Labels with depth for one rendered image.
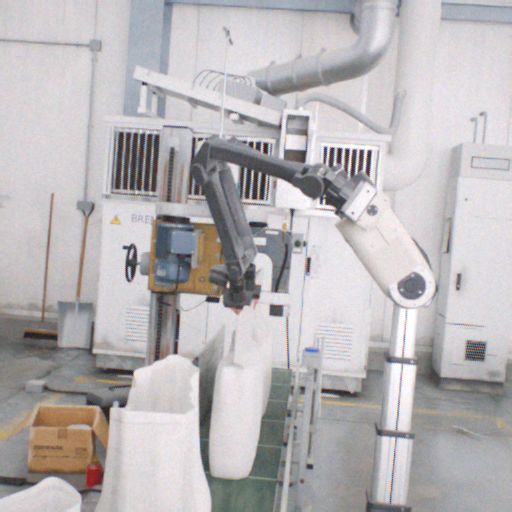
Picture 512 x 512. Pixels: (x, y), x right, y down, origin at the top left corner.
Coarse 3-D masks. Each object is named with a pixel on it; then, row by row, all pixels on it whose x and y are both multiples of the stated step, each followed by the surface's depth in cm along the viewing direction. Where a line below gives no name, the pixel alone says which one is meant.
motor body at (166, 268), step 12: (168, 228) 313; (180, 228) 313; (156, 252) 317; (168, 252) 314; (156, 264) 316; (168, 264) 313; (180, 264) 314; (156, 276) 317; (168, 276) 313; (180, 276) 314
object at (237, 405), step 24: (240, 312) 286; (240, 336) 288; (240, 360) 287; (216, 384) 292; (240, 384) 286; (216, 408) 289; (240, 408) 286; (216, 432) 288; (240, 432) 286; (216, 456) 288; (240, 456) 287
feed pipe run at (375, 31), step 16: (368, 0) 538; (384, 0) 535; (352, 16) 715; (368, 16) 539; (384, 16) 536; (368, 32) 538; (384, 32) 537; (352, 48) 546; (368, 48) 539; (384, 48) 541; (336, 64) 552; (352, 64) 547; (368, 64) 545; (336, 80) 562
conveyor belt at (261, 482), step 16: (272, 368) 508; (272, 384) 459; (288, 384) 463; (272, 400) 420; (208, 416) 377; (272, 416) 386; (208, 432) 349; (272, 432) 358; (208, 448) 326; (272, 448) 333; (208, 464) 305; (256, 464) 310; (272, 464) 312; (208, 480) 287; (224, 480) 289; (240, 480) 290; (256, 480) 291; (272, 480) 293; (224, 496) 272; (240, 496) 274; (256, 496) 275; (272, 496) 276
